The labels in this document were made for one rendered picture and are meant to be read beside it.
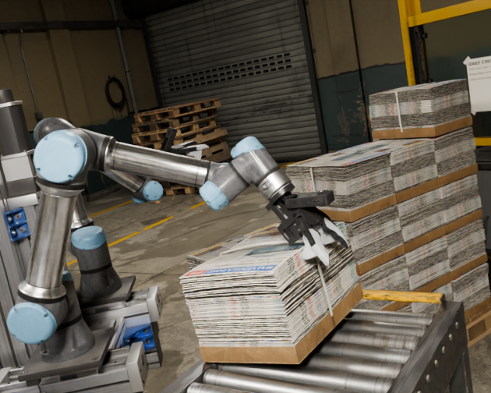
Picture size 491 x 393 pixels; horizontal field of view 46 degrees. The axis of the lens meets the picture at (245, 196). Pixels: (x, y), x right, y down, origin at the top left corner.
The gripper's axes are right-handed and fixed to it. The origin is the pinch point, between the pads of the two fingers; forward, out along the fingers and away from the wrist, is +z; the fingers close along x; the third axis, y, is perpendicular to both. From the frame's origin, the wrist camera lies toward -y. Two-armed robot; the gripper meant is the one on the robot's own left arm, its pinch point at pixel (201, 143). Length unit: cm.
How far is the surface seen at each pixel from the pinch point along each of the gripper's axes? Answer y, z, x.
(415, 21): -33, 149, -28
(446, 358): 34, -2, 133
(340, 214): 34, 41, 36
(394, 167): 21, 73, 35
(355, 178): 20, 49, 38
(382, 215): 39, 61, 39
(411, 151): 17, 84, 34
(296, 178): 22.6, 38.3, 10.2
